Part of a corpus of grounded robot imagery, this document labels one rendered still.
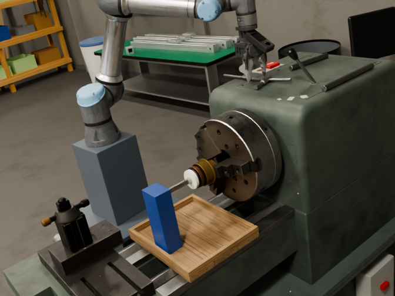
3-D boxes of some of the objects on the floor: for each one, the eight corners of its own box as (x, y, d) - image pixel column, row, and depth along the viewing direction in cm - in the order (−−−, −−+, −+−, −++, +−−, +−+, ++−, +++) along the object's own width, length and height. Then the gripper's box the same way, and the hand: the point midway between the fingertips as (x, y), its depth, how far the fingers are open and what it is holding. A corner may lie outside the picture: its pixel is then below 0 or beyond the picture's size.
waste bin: (354, 111, 454) (352, 40, 424) (322, 134, 420) (318, 57, 390) (305, 104, 493) (300, 38, 463) (273, 124, 459) (265, 54, 430)
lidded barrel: (133, 78, 707) (123, 34, 679) (103, 91, 675) (91, 45, 647) (112, 76, 747) (101, 34, 719) (83, 87, 715) (70, 43, 687)
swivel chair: (444, 128, 391) (451, 4, 348) (411, 161, 352) (415, 26, 309) (370, 117, 436) (368, 6, 393) (334, 145, 397) (328, 25, 354)
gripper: (251, 20, 181) (257, 72, 190) (224, 29, 174) (232, 82, 183) (267, 21, 175) (273, 74, 184) (240, 30, 168) (247, 85, 176)
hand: (257, 76), depth 181 cm, fingers open, 7 cm apart
